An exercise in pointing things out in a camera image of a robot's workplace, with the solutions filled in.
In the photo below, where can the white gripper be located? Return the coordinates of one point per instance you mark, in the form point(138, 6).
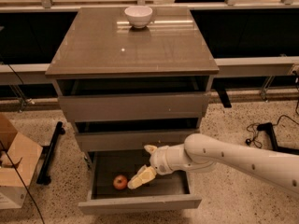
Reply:
point(160, 161)

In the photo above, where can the red apple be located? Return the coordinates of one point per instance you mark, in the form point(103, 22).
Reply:
point(120, 182)

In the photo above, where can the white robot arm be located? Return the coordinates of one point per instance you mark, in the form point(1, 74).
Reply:
point(199, 153)

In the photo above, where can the grey bottom drawer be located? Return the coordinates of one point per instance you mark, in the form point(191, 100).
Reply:
point(167, 192)

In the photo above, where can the grey drawer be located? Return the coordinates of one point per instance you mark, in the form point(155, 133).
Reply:
point(114, 99)
point(133, 134)
point(167, 192)

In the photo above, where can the grey middle drawer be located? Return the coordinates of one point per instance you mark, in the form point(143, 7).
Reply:
point(133, 134)

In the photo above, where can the grey top drawer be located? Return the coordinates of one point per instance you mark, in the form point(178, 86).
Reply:
point(114, 99)

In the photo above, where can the grey drawer cabinet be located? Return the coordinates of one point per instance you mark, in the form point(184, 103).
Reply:
point(101, 43)

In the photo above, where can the black left floor bar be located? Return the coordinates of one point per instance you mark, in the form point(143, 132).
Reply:
point(43, 176)

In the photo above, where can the cardboard box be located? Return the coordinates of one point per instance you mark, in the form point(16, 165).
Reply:
point(19, 158)

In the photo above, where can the white ceramic bowl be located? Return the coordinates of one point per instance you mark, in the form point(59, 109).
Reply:
point(138, 16)

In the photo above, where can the grey window sill rail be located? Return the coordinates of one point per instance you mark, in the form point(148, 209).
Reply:
point(17, 74)

